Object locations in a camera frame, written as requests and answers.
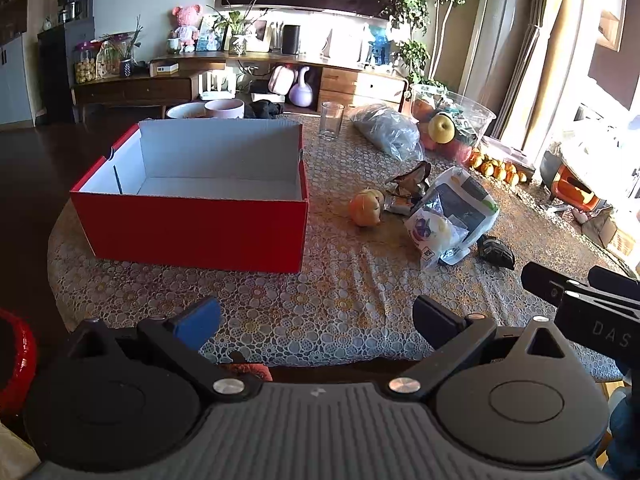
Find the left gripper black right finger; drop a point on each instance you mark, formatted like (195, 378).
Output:
(435, 323)

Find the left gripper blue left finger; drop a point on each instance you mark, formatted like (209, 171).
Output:
(196, 324)

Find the white round snack packet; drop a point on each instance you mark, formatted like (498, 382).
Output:
(433, 234)

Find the black snack bar wrapper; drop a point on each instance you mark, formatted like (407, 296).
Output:
(495, 252)

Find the grey white plastic bag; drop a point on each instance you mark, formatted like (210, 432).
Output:
(460, 198)

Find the dark foil snack bag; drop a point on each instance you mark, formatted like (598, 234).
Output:
(405, 192)

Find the yellow chick toy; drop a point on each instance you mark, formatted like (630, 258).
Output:
(366, 207)

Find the red cardboard box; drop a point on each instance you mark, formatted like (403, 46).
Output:
(220, 194)

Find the pile of tangerines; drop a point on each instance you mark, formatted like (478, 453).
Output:
(500, 170)

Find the clear plastic bag of contents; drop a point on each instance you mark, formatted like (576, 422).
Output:
(391, 132)

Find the yellow apple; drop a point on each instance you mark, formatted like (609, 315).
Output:
(441, 128)

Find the clear fruit bowl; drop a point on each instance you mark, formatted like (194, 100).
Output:
(470, 118)

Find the white dotted bowl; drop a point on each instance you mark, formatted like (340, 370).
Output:
(187, 110)

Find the pink mug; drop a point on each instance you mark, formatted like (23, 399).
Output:
(225, 108)

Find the black cloth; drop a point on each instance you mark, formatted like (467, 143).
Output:
(263, 109)

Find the clear drinking glass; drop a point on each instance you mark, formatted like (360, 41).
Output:
(331, 119)

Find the purple vase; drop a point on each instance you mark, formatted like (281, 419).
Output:
(301, 94)

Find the dark tall cabinet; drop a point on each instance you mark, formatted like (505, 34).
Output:
(56, 58)

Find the pink bag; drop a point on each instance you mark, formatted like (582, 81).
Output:
(281, 80)

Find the wooden tv sideboard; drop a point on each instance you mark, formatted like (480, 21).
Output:
(180, 78)

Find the snack jar with purple lid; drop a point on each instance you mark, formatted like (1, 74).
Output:
(85, 61)

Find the potted tree plant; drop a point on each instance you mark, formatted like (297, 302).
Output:
(420, 27)

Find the black speaker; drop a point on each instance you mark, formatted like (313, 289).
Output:
(290, 39)

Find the pink teddy bear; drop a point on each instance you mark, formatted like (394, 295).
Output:
(188, 18)

